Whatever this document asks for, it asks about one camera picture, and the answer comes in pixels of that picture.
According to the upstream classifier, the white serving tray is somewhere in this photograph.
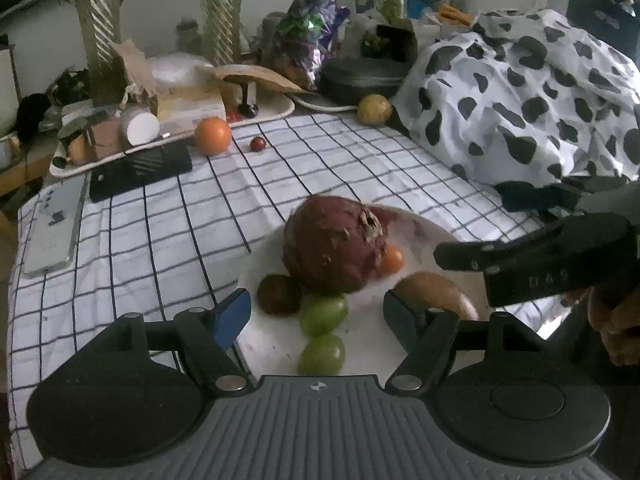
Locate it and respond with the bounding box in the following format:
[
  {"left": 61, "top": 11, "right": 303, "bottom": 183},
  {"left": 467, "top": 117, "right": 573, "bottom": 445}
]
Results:
[{"left": 49, "top": 90, "right": 295, "bottom": 179}]

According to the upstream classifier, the black zip case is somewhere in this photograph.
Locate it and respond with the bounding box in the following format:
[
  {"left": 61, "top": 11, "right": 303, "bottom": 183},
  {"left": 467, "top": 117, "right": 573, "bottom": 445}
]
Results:
[{"left": 317, "top": 58, "right": 411, "bottom": 105}]

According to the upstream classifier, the white cylinder bottle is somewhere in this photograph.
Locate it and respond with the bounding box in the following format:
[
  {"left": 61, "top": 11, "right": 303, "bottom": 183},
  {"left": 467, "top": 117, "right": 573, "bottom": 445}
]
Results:
[{"left": 119, "top": 107, "right": 160, "bottom": 146}]

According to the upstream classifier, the cow print blanket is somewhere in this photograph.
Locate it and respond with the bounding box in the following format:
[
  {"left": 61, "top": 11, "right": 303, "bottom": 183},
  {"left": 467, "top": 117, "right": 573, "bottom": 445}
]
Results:
[{"left": 393, "top": 10, "right": 639, "bottom": 188}]

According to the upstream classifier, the brown mango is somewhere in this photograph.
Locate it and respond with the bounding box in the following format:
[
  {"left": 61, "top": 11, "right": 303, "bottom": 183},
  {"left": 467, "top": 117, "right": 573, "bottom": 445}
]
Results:
[{"left": 392, "top": 271, "right": 480, "bottom": 321}]

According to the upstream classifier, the purple foil snack bag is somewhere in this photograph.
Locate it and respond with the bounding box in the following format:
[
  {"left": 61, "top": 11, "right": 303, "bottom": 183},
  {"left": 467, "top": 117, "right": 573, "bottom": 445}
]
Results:
[{"left": 268, "top": 0, "right": 350, "bottom": 91}]

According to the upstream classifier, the silver smartphone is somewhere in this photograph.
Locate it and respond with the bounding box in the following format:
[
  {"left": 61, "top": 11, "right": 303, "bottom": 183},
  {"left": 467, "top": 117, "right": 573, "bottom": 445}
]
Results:
[{"left": 23, "top": 176, "right": 87, "bottom": 278}]

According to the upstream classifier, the person right hand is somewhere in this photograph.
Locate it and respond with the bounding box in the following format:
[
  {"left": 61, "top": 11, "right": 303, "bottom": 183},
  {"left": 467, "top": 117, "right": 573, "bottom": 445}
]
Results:
[{"left": 562, "top": 286, "right": 639, "bottom": 365}]

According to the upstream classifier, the small red fruit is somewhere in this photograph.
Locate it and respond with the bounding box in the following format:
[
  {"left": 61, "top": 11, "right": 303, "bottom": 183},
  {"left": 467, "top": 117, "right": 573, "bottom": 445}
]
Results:
[{"left": 250, "top": 136, "right": 266, "bottom": 153}]

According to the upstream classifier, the yellow pear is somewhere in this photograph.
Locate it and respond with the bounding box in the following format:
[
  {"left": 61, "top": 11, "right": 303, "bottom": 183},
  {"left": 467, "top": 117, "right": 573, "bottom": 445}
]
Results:
[{"left": 357, "top": 94, "right": 394, "bottom": 126}]

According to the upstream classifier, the green fruit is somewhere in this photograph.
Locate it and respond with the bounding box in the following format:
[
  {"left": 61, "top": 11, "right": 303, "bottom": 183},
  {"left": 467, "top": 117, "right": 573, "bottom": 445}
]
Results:
[
  {"left": 297, "top": 334, "right": 346, "bottom": 376},
  {"left": 298, "top": 295, "right": 348, "bottom": 337}
]

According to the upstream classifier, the dark brown round fruit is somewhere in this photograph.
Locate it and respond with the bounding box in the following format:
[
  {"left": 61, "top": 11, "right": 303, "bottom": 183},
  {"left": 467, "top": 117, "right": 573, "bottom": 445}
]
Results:
[{"left": 256, "top": 274, "right": 303, "bottom": 316}]

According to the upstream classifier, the yellow medicine box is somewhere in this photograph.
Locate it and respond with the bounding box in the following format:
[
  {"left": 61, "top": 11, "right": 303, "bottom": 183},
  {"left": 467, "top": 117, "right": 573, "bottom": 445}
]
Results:
[{"left": 157, "top": 88, "right": 227, "bottom": 122}]

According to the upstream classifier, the woven plant vase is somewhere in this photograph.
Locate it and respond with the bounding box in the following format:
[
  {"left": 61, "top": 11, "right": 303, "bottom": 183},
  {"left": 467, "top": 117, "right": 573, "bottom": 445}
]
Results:
[
  {"left": 200, "top": 0, "right": 242, "bottom": 66},
  {"left": 73, "top": 0, "right": 125, "bottom": 106}
]

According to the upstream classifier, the clear plastic bag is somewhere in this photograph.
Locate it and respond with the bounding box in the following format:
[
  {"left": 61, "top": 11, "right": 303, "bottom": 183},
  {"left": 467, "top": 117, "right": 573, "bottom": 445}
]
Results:
[{"left": 148, "top": 52, "right": 212, "bottom": 87}]

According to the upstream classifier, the brown paper envelope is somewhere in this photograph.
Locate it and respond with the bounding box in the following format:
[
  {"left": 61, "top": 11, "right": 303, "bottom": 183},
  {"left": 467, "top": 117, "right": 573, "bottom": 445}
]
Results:
[{"left": 201, "top": 64, "right": 306, "bottom": 93}]

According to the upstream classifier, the dark red dragon fruit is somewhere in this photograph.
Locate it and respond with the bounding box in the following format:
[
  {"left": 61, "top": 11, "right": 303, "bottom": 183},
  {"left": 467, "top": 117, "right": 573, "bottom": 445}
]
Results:
[{"left": 282, "top": 195, "right": 394, "bottom": 295}]

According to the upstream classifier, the small orange tangerine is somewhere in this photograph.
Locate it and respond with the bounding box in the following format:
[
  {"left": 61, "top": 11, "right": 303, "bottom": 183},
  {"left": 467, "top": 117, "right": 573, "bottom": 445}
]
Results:
[{"left": 378, "top": 243, "right": 405, "bottom": 276}]

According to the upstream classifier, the checkered white tablecloth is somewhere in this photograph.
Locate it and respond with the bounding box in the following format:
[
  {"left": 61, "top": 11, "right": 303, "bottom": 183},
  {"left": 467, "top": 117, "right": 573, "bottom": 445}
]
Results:
[{"left": 4, "top": 113, "right": 541, "bottom": 477}]

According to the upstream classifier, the white floral plate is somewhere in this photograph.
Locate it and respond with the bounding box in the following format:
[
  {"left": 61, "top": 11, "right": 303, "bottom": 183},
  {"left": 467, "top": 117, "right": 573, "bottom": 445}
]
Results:
[{"left": 234, "top": 202, "right": 494, "bottom": 380}]

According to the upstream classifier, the large orange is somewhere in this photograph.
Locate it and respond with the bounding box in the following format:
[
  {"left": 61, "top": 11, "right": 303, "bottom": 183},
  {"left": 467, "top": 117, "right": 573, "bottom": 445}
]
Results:
[{"left": 194, "top": 117, "right": 232, "bottom": 156}]

